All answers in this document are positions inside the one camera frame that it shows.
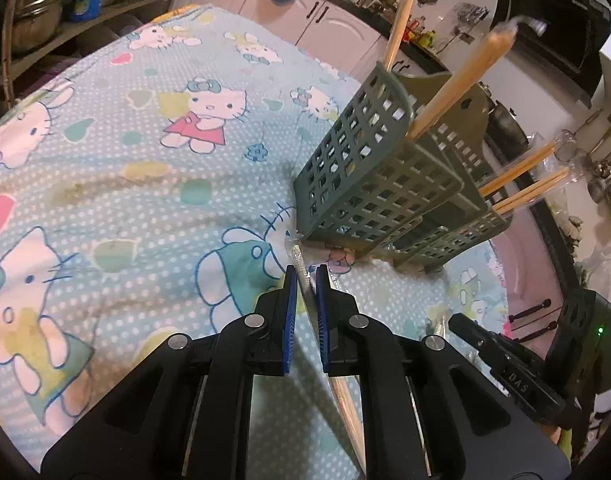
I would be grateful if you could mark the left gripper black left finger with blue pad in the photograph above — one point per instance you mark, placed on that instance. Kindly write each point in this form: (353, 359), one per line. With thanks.
(184, 411)

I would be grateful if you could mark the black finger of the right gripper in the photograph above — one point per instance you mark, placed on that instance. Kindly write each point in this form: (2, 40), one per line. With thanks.
(517, 369)

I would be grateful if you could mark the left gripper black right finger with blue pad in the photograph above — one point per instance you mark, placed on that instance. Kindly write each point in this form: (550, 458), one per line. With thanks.
(427, 412)

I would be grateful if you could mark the chopstick pair long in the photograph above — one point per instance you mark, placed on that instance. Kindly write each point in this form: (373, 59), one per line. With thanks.
(338, 385)

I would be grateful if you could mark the white kitchen cabinets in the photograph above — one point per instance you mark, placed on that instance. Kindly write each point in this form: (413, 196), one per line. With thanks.
(337, 32)

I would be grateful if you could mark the green plastic utensil caddy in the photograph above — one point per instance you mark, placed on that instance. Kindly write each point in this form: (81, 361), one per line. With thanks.
(369, 188)

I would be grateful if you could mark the hanging utensil rack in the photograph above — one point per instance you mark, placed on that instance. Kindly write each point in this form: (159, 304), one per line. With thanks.
(593, 164)

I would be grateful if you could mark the Hello Kitty tablecloth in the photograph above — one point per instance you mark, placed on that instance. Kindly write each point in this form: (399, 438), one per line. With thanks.
(146, 191)

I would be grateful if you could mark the black range hood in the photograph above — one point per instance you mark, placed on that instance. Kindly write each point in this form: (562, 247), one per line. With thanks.
(575, 31)

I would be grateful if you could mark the sauce bottles on counter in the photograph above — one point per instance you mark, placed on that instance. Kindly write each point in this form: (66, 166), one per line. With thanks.
(416, 32)

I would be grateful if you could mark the steel pot on shelf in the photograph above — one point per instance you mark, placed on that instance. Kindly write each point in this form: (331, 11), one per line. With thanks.
(35, 22)

